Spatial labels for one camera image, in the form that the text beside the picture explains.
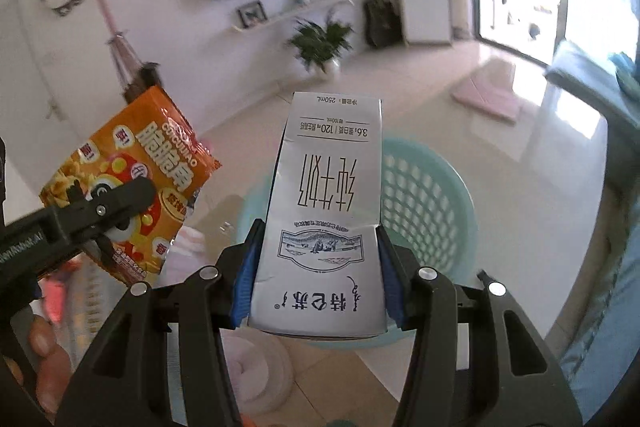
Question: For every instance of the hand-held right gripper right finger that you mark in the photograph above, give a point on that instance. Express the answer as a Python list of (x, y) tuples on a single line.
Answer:
[(392, 279)]

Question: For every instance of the person's left hand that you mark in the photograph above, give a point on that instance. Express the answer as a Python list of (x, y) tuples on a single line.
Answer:
[(52, 377)]

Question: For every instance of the pale blue fabric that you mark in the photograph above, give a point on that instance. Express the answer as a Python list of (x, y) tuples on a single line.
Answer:
[(605, 317)]

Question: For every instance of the white curved wall shelf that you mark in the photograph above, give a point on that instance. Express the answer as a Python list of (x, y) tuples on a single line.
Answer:
[(285, 19)]

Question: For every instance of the teal cushion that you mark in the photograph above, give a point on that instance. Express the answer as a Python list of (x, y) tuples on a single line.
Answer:
[(627, 77)]

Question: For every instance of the teal plastic basket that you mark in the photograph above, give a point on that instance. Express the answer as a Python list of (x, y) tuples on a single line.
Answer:
[(425, 207)]

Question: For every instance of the blue sofa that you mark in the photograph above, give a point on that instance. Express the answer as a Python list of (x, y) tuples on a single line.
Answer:
[(585, 77)]

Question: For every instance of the pink round cushion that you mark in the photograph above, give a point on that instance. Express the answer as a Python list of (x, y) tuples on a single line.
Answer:
[(260, 372)]

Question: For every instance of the orange snack packet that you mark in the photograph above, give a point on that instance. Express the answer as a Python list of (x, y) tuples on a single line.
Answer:
[(150, 142)]

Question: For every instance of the brown tote bag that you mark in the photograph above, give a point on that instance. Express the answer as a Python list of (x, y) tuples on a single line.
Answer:
[(125, 67)]

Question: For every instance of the small black bag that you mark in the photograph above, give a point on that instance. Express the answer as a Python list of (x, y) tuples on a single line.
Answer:
[(150, 74)]

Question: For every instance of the potted green plant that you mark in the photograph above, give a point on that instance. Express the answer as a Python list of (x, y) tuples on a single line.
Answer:
[(320, 39)]

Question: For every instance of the pink folded mat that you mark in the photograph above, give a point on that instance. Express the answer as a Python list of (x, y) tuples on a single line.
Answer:
[(487, 99)]

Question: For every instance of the framed butterfly picture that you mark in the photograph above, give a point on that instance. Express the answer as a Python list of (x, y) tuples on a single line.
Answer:
[(251, 14)]

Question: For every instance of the pink coat rack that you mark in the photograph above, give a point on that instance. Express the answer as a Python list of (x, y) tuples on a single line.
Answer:
[(105, 7)]

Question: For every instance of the white door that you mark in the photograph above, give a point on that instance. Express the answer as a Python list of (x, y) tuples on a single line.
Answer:
[(35, 72)]

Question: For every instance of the white milk carton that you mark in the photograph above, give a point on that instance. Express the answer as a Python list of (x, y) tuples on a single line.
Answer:
[(325, 207)]

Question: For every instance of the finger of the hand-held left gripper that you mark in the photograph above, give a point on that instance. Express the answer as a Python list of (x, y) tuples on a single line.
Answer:
[(120, 199)]

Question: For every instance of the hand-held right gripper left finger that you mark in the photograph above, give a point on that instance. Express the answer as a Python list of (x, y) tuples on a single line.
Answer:
[(245, 269)]

